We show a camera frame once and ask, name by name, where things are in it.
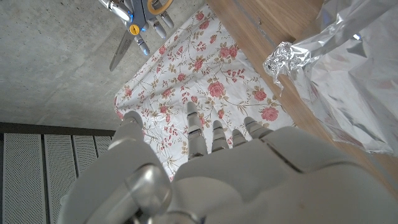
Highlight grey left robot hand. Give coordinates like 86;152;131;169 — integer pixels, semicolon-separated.
57;101;398;224

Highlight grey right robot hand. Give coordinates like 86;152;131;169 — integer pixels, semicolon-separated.
98;0;175;56

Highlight grey yellow scissors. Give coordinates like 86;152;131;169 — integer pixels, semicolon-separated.
109;0;174;72

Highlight aluminum foil sheet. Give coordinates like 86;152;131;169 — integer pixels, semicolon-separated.
262;0;398;156

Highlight floral backdrop cloth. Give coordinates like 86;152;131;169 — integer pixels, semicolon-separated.
113;2;296;182

